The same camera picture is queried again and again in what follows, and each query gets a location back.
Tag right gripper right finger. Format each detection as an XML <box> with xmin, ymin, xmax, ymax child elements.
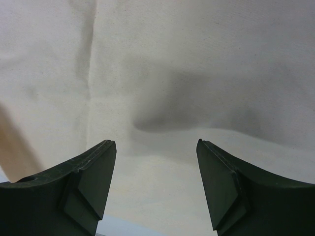
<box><xmin>196</xmin><ymin>140</ymin><xmax>315</xmax><ymax>236</ymax></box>

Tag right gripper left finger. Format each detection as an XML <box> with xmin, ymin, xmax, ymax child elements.
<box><xmin>0</xmin><ymin>140</ymin><xmax>117</xmax><ymax>236</ymax></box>

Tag beige cloth surgical kit wrap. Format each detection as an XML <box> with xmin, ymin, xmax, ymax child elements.
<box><xmin>0</xmin><ymin>0</ymin><xmax>315</xmax><ymax>236</ymax></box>

